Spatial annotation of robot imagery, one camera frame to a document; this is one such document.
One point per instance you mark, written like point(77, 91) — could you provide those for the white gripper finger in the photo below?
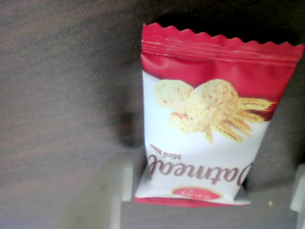
point(299, 190)
point(100, 195)

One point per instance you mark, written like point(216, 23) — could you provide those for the small red white candy packet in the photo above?
point(202, 133)

